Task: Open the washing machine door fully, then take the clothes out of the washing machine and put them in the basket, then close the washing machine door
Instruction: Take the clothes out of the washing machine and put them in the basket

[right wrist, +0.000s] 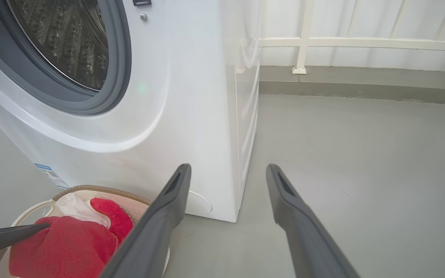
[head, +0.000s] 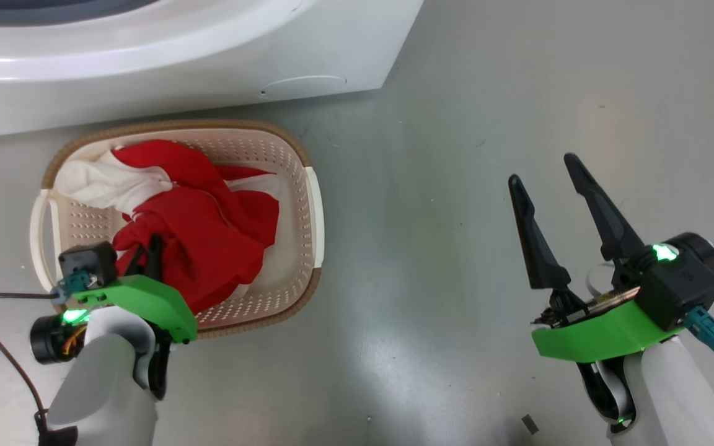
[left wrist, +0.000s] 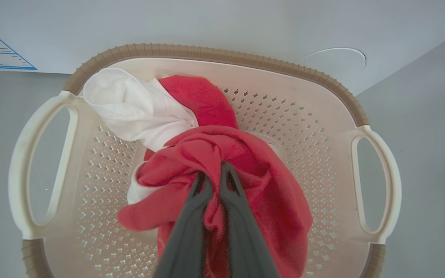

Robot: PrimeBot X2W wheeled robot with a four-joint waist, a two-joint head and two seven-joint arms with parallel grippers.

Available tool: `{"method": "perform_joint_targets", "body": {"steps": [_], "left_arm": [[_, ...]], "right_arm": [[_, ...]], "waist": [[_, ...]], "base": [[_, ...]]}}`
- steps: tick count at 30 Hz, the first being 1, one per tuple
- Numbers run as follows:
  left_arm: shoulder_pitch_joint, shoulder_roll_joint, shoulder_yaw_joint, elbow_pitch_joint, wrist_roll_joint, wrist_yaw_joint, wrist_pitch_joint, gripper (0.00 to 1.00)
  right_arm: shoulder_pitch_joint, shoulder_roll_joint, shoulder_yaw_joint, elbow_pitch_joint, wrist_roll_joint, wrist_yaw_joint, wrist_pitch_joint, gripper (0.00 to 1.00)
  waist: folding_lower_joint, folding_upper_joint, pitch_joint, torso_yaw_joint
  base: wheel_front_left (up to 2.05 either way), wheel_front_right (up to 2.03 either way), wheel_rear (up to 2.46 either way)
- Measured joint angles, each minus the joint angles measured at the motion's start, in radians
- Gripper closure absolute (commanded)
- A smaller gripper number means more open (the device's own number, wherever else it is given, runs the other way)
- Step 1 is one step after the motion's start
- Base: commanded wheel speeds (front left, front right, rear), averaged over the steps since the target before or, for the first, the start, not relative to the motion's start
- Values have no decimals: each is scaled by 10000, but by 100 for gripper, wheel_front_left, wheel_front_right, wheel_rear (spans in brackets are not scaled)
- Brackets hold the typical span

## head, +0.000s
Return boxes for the red and white garment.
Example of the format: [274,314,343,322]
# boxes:
[53,139,280,315]

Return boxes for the dark left arm cable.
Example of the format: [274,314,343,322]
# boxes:
[0,291,79,446]

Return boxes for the round white filter cover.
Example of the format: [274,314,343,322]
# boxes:
[258,76,346,100]

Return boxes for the white front-load washing machine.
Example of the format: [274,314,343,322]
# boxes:
[0,0,425,138]

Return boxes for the grey rubber door gasket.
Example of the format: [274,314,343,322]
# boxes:
[0,0,159,27]

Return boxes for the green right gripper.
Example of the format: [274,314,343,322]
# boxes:
[508,153,684,364]

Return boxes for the cream perforated basket brown rim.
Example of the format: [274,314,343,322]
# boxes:
[30,120,325,340]

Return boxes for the teal left cable connector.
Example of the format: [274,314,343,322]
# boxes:
[52,271,95,305]

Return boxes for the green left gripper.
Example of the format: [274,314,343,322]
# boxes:
[71,234,198,344]

